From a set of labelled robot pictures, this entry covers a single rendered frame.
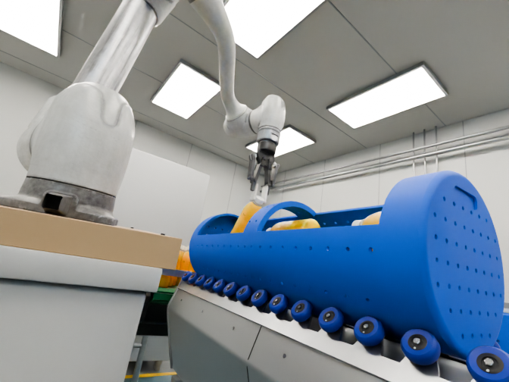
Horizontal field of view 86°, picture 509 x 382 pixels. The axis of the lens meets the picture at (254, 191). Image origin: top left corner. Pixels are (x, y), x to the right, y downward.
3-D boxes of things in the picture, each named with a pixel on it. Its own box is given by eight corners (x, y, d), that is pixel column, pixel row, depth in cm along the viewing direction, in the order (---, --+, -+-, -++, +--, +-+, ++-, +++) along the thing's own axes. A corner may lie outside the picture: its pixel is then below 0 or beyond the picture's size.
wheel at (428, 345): (439, 330, 35) (446, 341, 35) (404, 322, 38) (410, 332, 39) (429, 361, 32) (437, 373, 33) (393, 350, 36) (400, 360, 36)
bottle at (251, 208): (237, 235, 110) (258, 196, 105) (247, 246, 105) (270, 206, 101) (224, 235, 104) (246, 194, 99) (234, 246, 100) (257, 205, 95)
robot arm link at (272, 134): (285, 132, 107) (283, 145, 105) (271, 139, 114) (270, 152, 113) (266, 123, 102) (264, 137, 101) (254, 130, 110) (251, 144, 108)
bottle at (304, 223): (324, 245, 73) (280, 245, 88) (323, 218, 74) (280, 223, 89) (304, 244, 69) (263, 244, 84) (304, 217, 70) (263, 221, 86)
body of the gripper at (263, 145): (263, 137, 101) (260, 160, 99) (281, 145, 106) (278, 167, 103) (253, 143, 108) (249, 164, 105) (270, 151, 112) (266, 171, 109)
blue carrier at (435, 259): (427, 369, 31) (420, 143, 39) (181, 280, 103) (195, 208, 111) (514, 358, 45) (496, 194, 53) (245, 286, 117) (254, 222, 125)
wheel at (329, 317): (344, 307, 47) (349, 315, 47) (324, 302, 51) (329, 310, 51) (332, 329, 45) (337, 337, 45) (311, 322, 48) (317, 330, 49)
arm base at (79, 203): (-30, 200, 38) (-15, 162, 39) (23, 208, 58) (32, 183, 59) (113, 226, 45) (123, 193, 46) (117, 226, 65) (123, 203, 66)
